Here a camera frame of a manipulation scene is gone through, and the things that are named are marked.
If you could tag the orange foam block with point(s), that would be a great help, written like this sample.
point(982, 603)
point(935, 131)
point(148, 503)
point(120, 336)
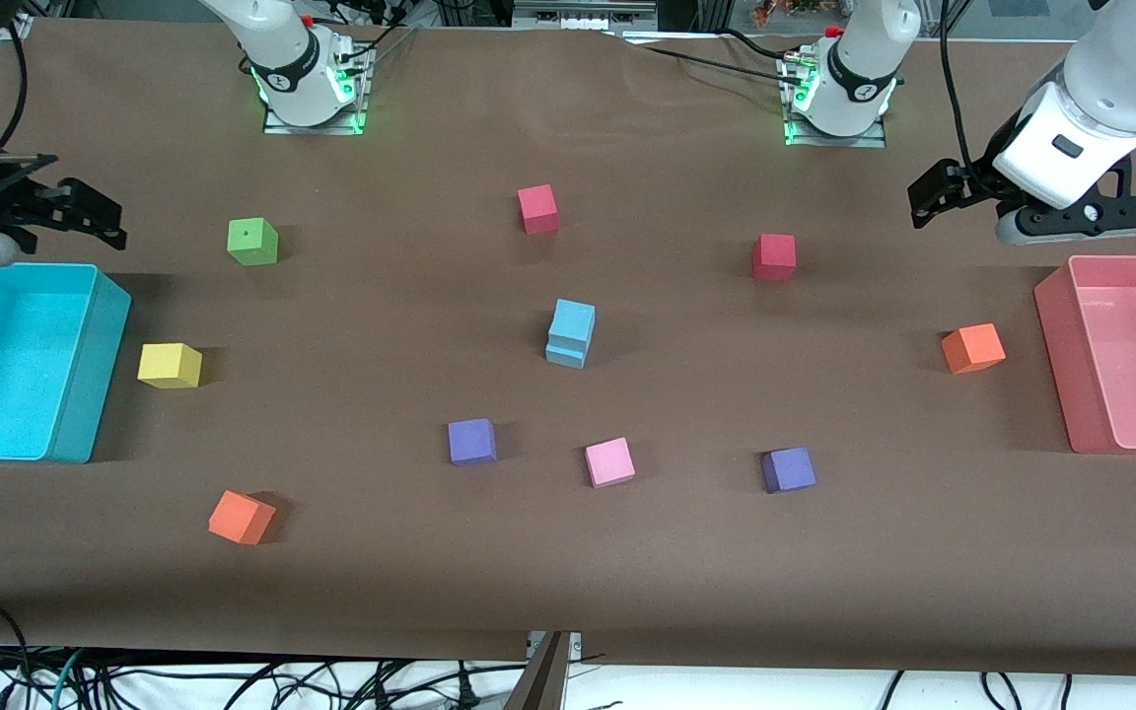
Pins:
point(972, 349)
point(241, 518)

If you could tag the yellow foam block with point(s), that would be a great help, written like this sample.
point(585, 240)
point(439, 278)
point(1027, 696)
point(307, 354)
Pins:
point(170, 365)

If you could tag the green foam block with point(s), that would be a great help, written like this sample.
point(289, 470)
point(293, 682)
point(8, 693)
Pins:
point(252, 243)

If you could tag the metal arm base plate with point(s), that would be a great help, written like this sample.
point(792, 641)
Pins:
point(879, 136)
point(361, 99)

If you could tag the grey background device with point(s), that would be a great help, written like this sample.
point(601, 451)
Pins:
point(583, 14)

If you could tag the pink plastic bin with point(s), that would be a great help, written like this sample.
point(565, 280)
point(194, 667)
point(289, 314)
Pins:
point(1130, 365)

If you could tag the purple foam block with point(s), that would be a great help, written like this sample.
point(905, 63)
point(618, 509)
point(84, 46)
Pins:
point(472, 442)
point(789, 470)

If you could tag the silver table corner bracket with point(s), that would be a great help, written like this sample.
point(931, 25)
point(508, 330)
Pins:
point(16, 28)

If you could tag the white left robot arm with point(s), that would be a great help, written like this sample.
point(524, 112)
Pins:
point(864, 69)

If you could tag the dark table leg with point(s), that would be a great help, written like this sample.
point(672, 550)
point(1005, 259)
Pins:
point(540, 680)

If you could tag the light blue foam block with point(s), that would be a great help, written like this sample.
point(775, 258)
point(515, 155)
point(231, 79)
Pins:
point(565, 358)
point(572, 320)

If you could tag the silver table edge bracket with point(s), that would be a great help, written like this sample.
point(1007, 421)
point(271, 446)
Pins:
point(575, 643)

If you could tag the red foam block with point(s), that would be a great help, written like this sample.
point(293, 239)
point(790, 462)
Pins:
point(537, 209)
point(774, 257)

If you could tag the cyan plastic bin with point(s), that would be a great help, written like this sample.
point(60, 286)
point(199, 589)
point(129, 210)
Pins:
point(6, 365)

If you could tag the pink foam block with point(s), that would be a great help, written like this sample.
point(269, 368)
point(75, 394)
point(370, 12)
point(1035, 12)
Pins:
point(610, 462)

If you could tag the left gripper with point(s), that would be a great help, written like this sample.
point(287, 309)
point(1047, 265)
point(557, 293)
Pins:
point(974, 181)

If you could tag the brown table cover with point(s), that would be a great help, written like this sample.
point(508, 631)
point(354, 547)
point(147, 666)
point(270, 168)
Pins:
point(568, 572)

